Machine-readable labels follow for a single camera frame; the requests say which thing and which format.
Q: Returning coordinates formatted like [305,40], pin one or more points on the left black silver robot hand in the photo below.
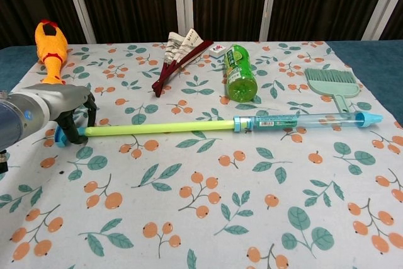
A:
[66,99]

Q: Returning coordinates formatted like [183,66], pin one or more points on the blue and green water squirter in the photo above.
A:
[157,126]

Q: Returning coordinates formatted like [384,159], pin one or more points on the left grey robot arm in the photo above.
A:
[12,121]

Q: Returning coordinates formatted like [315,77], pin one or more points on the mint green hand brush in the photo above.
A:
[333,84]

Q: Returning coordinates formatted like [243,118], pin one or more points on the yellow rubber chicken toy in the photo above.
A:
[50,45]

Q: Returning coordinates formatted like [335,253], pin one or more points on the folding paper fan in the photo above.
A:
[176,54]

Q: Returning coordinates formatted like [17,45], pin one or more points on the floral white tablecloth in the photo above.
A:
[201,187]

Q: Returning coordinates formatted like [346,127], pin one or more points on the green tea bottle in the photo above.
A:
[239,73]

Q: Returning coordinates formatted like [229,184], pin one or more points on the white metal frame post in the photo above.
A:
[272,1]
[183,4]
[78,4]
[382,4]

